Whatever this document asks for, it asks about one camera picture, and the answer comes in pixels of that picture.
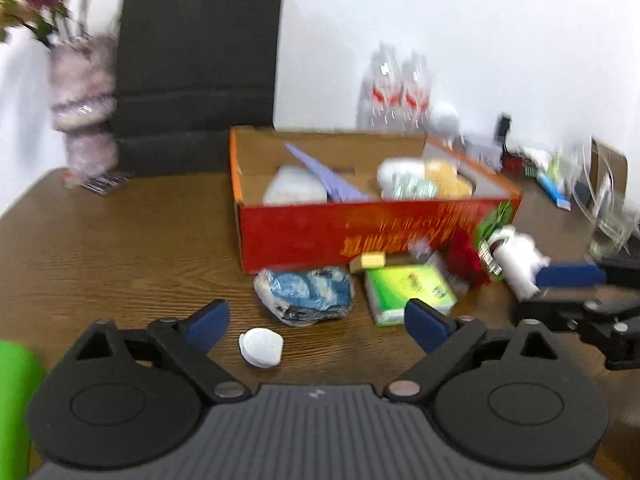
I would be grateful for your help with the red artificial flower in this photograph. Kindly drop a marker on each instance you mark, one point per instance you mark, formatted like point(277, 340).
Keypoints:
point(465, 257)

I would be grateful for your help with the clear glass bottle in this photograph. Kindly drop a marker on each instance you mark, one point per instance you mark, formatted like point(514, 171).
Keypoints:
point(607, 230)

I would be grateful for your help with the purple folded packet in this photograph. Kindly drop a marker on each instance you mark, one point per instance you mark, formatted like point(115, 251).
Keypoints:
point(330, 180)

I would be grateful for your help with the blue plastic packet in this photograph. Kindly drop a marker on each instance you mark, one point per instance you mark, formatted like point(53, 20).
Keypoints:
point(305, 292)

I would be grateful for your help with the red black small item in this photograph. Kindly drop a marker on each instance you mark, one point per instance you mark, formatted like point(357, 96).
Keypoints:
point(512, 162)

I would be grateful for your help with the white round disc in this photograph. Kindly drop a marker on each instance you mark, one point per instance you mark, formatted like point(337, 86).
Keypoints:
point(260, 347)

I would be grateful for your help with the white flat packet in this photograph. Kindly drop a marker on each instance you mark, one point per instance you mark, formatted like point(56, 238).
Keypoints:
point(295, 187)

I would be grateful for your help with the green white foil packet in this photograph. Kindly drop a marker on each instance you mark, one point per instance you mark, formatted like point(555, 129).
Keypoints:
point(412, 187)

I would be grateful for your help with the black paper bag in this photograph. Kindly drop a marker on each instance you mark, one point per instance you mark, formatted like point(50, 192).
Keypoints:
point(200, 60)

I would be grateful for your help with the brown cardboard piece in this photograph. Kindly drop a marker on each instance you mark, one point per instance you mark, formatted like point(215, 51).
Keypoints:
point(612, 160)

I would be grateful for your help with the white bottle with label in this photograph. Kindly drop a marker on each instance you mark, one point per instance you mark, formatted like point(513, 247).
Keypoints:
point(520, 260)

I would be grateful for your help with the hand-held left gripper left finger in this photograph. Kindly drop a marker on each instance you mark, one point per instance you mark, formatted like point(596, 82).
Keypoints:
point(209, 322)

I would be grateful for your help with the black tube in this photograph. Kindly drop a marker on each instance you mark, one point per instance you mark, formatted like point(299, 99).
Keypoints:
point(502, 127)

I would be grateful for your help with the white plush toy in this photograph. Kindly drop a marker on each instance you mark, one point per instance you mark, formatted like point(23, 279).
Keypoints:
point(397, 167)

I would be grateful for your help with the blue white tube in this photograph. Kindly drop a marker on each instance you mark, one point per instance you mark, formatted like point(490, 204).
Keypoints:
point(554, 191)

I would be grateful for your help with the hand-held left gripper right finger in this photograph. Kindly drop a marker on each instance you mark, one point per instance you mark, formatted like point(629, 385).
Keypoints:
point(427, 326)

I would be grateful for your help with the green small bottle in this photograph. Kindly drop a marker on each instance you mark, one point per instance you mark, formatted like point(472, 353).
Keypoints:
point(556, 167)

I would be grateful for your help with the small dark card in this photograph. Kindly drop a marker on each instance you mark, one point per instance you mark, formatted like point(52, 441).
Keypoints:
point(105, 182)

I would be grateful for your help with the bright green object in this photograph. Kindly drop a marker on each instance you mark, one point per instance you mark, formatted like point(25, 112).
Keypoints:
point(15, 400)

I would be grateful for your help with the yellow sponge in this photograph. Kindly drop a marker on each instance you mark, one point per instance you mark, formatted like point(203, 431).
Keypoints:
point(372, 260)

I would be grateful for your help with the clear water bottle red label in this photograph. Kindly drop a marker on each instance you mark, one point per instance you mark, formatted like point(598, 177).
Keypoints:
point(416, 92)
point(380, 90)

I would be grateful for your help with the yellow and white packets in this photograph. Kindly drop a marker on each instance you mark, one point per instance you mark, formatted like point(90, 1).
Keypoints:
point(447, 177)

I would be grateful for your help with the patterned flower vase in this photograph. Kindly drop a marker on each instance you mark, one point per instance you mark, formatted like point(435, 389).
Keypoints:
point(85, 110)

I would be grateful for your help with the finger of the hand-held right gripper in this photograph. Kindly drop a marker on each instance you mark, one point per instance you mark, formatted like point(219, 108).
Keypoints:
point(570, 275)
point(547, 312)

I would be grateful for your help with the red cardboard box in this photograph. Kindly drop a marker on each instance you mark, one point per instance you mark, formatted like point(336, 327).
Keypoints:
point(300, 232)

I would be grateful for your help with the white robot toy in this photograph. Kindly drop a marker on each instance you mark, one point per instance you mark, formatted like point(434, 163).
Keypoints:
point(445, 120)

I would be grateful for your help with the green tissue pack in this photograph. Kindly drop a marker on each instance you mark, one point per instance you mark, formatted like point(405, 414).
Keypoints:
point(407, 287)

